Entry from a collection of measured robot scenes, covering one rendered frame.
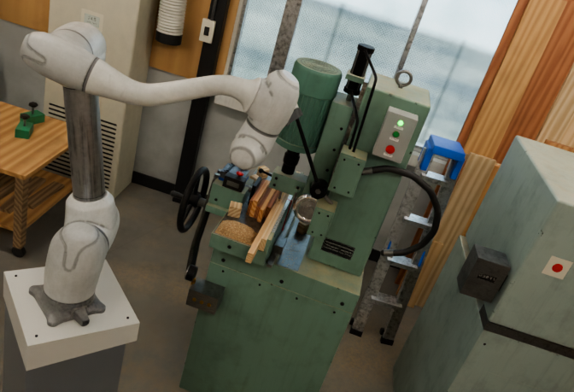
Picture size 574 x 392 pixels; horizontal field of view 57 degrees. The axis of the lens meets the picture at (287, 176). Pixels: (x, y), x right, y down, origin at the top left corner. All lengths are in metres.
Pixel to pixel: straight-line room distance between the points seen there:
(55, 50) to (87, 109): 0.27
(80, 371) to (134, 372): 0.72
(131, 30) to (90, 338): 1.89
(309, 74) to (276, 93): 0.43
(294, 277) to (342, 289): 0.18
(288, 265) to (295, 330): 0.29
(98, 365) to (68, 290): 0.30
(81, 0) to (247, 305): 1.97
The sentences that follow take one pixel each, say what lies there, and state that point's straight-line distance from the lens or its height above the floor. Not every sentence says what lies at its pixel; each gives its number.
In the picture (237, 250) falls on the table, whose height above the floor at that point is 0.87.
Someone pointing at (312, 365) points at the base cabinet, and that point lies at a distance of 2.25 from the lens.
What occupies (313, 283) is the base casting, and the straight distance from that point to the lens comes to 1.99.
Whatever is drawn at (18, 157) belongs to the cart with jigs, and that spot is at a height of 0.53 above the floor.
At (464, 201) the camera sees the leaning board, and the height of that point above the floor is 0.76.
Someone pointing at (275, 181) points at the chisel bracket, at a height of 1.03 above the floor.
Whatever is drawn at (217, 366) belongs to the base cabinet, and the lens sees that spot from 2.39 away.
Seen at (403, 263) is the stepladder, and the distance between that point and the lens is 2.86.
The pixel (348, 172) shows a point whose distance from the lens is 1.78.
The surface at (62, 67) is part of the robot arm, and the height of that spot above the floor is 1.46.
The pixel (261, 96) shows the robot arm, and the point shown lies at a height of 1.51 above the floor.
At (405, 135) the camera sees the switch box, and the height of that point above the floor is 1.42.
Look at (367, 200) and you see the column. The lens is 1.91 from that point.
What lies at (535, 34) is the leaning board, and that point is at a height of 1.71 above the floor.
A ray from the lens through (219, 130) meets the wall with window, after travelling 3.47.
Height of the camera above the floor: 1.96
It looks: 26 degrees down
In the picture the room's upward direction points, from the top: 17 degrees clockwise
